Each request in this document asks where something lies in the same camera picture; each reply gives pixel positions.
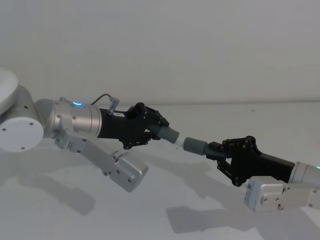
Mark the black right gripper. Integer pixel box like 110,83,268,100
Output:
205,135,296,187

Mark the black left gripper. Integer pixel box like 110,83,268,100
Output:
97,102,171,150

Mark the grey tube with white end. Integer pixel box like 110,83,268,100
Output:
152,125,188,149

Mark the grey cuffed ribbed hose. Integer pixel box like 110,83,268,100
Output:
183,136,227,159

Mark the white table cloth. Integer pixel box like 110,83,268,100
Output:
0,99,320,240

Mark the white curtain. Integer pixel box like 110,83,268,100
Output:
0,0,320,107

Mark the thin cable with silver plug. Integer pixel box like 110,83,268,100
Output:
90,94,121,116

